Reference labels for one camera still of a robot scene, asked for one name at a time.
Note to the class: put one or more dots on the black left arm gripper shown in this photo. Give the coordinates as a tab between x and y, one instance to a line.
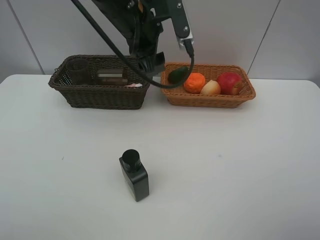
144	45

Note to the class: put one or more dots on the avocado half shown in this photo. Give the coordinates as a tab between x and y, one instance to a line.
177	75

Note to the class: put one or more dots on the pink bottle white cap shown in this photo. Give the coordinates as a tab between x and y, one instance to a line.
134	85

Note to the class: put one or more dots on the orange mandarin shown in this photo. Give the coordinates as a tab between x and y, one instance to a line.
194	83

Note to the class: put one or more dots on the brown transparent cup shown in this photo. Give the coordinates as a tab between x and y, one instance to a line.
112	77

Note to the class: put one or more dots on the round bread bun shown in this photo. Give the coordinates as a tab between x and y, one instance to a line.
211	88

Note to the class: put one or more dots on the red apple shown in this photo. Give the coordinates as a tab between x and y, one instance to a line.
231	83

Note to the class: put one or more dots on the purple transparent cup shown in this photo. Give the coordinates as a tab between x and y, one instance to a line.
79	72

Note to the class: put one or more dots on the black rectangular bottle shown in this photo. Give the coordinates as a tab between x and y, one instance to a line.
135	174

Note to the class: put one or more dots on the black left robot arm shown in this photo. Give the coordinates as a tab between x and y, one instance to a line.
121	14

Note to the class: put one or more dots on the tan wicker basket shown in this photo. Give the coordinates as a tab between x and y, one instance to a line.
180	97

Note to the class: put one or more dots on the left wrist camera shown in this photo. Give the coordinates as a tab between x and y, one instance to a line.
175	10

